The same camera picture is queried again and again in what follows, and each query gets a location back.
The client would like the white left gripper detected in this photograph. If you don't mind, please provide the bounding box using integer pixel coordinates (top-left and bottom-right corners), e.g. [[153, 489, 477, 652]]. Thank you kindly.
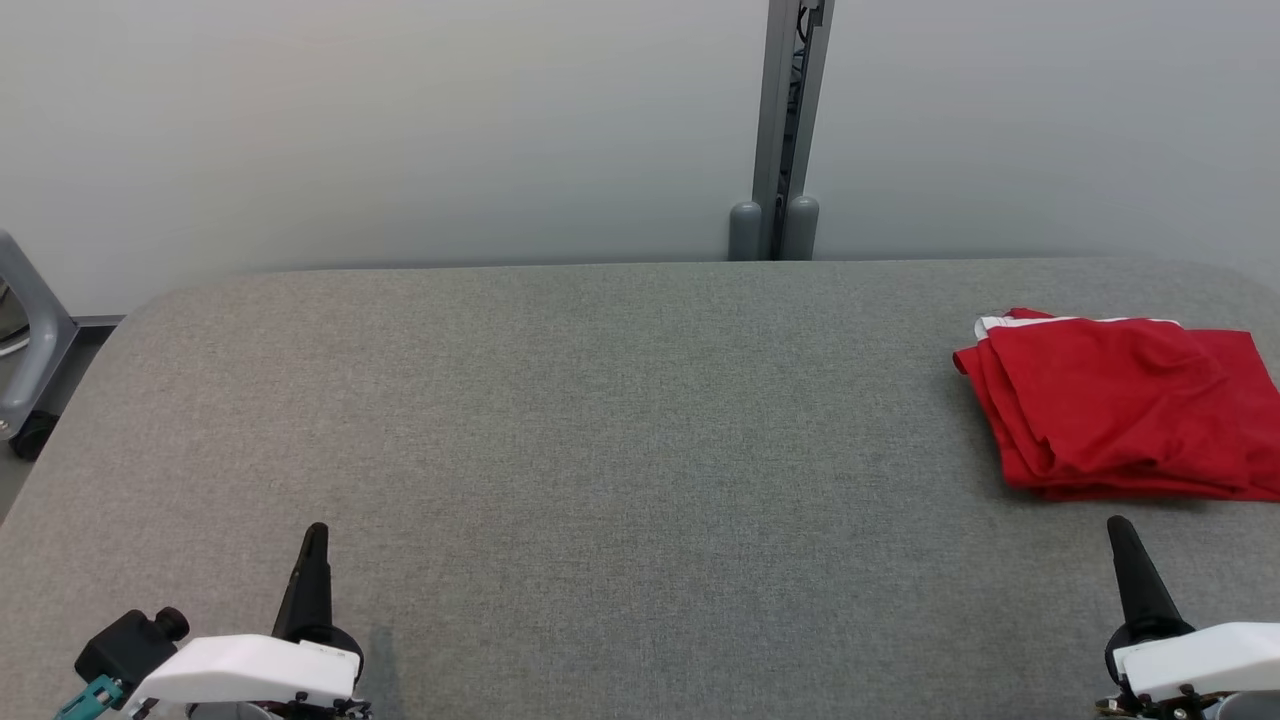
[[120, 522, 372, 720]]

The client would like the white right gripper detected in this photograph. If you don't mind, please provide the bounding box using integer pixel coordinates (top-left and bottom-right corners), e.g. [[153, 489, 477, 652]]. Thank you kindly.
[[1100, 516, 1280, 720]]

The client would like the red white basketball jersey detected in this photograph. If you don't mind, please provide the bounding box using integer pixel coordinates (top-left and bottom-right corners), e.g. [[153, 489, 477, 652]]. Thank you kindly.
[[952, 307, 1280, 503]]

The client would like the left black cable teal plug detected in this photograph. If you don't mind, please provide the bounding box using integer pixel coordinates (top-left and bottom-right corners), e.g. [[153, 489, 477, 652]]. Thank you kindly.
[[55, 675, 127, 720]]

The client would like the grey frame leg with caster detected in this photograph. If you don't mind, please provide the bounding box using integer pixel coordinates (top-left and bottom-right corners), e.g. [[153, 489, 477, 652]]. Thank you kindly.
[[0, 230, 126, 462]]

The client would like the grey partition post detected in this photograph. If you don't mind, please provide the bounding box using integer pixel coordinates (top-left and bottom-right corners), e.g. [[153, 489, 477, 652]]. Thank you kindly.
[[728, 0, 836, 262]]

